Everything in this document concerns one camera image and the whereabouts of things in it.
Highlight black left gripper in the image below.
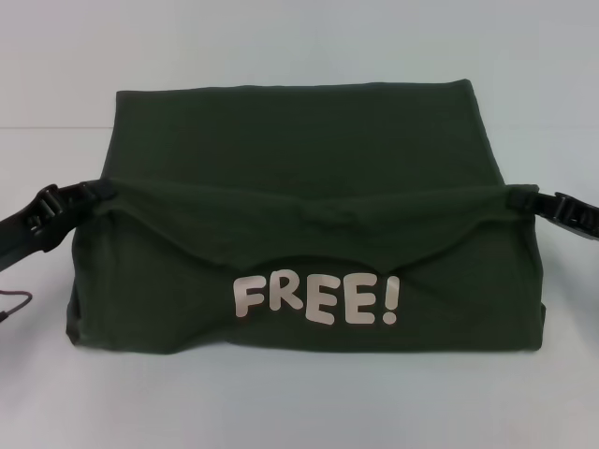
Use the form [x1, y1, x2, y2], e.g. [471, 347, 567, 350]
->
[0, 179, 117, 272]

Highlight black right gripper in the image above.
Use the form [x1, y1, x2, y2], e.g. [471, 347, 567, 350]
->
[507, 183, 599, 243]

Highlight dark green t-shirt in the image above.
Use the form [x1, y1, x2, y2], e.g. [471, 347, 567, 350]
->
[64, 78, 549, 357]

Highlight thin left arm cable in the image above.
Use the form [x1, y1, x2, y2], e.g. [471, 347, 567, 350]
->
[0, 288, 35, 325]

